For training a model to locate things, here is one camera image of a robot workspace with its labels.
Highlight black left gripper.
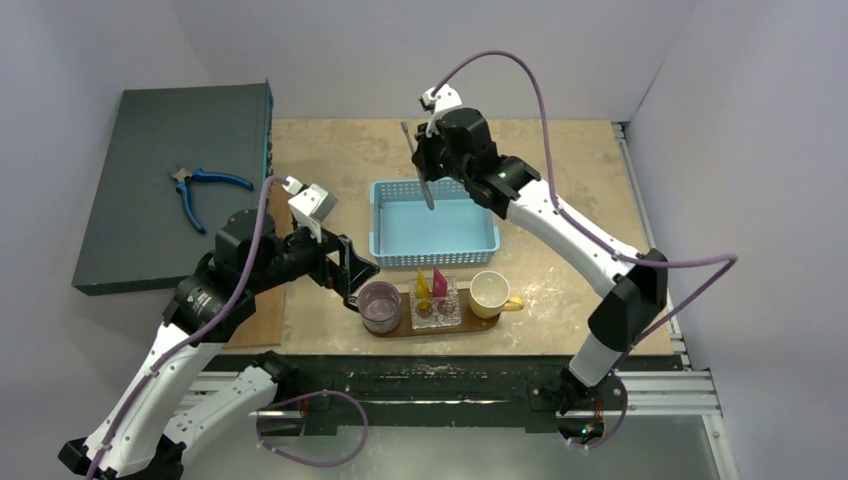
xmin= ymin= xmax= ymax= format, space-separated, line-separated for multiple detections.
xmin=249 ymin=214 xmax=379 ymax=295

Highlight purple mug with black handle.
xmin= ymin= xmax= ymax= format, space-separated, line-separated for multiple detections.
xmin=344 ymin=281 xmax=402 ymax=334

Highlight light blue perforated plastic basket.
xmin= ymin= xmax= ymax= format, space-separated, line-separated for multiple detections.
xmin=369 ymin=178 xmax=501 ymax=269

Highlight grey toothbrush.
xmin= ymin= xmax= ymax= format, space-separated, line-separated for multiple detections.
xmin=400 ymin=120 xmax=435 ymax=211

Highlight yellow toothpaste tube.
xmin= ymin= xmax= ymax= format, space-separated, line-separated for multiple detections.
xmin=415 ymin=269 xmax=431 ymax=300

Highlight pink toothpaste tube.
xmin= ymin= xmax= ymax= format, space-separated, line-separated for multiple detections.
xmin=432 ymin=266 xmax=449 ymax=298

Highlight clear textured glass dish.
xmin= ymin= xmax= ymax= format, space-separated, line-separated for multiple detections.
xmin=409 ymin=277 xmax=462 ymax=331

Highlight dark wooden oval tray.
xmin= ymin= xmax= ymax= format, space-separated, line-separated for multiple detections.
xmin=365 ymin=288 xmax=500 ymax=338

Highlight yellow ceramic mug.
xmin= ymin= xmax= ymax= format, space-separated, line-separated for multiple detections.
xmin=469 ymin=271 xmax=524 ymax=319

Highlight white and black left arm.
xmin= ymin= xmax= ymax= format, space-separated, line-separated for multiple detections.
xmin=58 ymin=210 xmax=380 ymax=479

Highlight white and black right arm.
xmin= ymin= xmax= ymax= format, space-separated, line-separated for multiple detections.
xmin=411 ymin=107 xmax=668 ymax=413

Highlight light wooden board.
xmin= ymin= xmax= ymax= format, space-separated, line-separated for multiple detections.
xmin=224 ymin=184 xmax=292 ymax=351

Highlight dark grey box blue edge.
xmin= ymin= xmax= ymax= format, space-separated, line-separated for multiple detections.
xmin=72 ymin=82 xmax=274 ymax=296

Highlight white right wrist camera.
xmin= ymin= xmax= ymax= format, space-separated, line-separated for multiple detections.
xmin=419 ymin=83 xmax=463 ymax=137

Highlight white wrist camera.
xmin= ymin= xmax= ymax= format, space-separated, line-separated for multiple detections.
xmin=283 ymin=176 xmax=337 ymax=244
xmin=419 ymin=83 xmax=463 ymax=137

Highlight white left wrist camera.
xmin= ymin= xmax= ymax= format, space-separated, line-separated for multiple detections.
xmin=283 ymin=176 xmax=337 ymax=244

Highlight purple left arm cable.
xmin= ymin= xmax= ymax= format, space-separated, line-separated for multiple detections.
xmin=82 ymin=174 xmax=370 ymax=480

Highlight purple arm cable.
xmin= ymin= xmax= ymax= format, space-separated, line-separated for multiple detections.
xmin=82 ymin=174 xmax=370 ymax=480
xmin=430 ymin=50 xmax=739 ymax=452

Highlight blue handled pliers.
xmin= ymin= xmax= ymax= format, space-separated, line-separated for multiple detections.
xmin=168 ymin=165 xmax=254 ymax=235

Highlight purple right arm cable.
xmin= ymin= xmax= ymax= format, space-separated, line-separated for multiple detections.
xmin=430 ymin=50 xmax=739 ymax=452

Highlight aluminium extrusion rail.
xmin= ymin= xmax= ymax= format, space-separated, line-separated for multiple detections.
xmin=619 ymin=371 xmax=721 ymax=416

